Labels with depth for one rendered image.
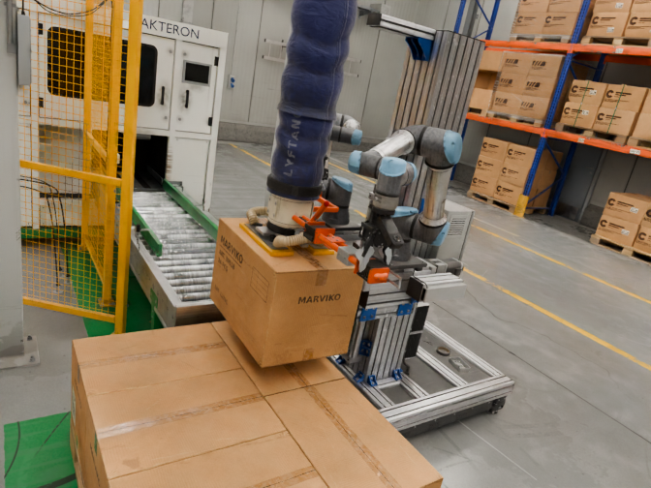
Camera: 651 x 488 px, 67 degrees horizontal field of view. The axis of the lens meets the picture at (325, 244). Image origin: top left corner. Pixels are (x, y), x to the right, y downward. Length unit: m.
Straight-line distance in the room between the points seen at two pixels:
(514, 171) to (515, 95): 1.40
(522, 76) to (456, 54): 7.70
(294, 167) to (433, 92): 0.79
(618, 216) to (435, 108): 6.81
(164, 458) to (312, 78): 1.36
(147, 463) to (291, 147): 1.17
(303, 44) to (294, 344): 1.11
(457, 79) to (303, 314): 1.28
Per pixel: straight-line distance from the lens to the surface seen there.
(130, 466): 1.73
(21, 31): 2.70
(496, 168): 10.17
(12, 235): 2.93
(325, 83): 1.86
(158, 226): 3.69
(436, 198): 2.03
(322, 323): 1.95
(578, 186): 10.67
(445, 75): 2.37
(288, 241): 1.85
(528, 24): 10.29
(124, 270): 3.13
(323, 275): 1.84
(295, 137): 1.88
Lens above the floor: 1.74
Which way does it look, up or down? 18 degrees down
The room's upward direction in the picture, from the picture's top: 11 degrees clockwise
